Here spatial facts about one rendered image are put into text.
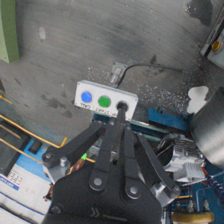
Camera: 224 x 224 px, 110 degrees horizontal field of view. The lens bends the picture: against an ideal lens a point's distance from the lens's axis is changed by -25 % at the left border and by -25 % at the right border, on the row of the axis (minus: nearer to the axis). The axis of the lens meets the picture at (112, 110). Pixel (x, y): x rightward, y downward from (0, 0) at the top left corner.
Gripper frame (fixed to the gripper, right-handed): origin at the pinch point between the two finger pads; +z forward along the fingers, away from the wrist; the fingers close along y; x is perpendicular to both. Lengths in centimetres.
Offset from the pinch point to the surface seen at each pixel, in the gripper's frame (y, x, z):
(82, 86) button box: -11.7, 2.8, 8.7
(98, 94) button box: -6.8, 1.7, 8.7
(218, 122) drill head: 27.7, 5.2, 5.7
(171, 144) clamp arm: 27.1, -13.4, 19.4
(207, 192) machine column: 63, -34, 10
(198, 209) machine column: 62, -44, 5
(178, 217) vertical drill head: 35.0, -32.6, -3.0
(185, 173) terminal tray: 37.8, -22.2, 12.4
